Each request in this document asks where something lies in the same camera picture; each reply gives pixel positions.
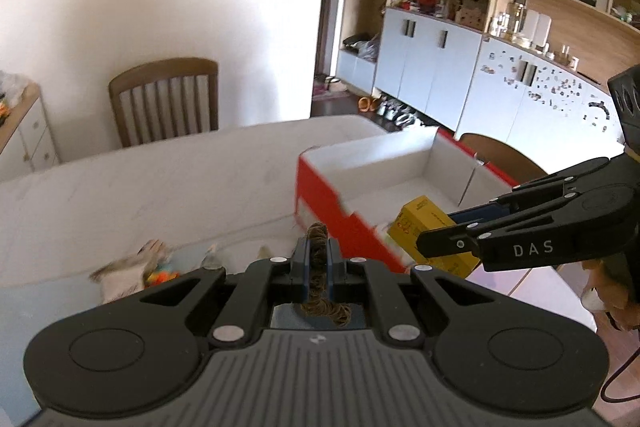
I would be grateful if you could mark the silver foil snack bag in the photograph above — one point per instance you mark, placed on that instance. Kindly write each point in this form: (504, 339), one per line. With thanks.
(127, 275)

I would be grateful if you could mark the white sideboard wooden top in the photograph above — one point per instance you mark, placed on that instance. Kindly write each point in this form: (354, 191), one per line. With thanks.
(27, 144)

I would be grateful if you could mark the white wall cabinet unit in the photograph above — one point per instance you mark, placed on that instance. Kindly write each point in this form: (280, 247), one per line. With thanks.
(529, 73)

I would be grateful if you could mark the orange red flower ornament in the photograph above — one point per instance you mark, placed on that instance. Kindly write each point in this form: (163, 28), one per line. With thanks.
(159, 277)

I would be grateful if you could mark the brown wooden chair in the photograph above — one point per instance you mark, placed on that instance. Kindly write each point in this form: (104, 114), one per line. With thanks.
(165, 99)
(508, 160)

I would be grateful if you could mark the person's right hand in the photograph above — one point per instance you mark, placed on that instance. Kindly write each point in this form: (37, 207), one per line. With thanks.
(615, 297)

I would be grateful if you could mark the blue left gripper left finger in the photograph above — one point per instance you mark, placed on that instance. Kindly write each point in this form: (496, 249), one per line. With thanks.
(300, 269)

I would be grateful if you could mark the yellow cardboard box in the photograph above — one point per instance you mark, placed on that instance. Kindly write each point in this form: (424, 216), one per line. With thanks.
(422, 215)

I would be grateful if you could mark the red shoe box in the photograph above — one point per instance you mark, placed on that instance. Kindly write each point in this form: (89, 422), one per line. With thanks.
(356, 188)

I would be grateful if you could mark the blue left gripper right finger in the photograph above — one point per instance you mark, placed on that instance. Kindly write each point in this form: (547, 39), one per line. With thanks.
(335, 268)

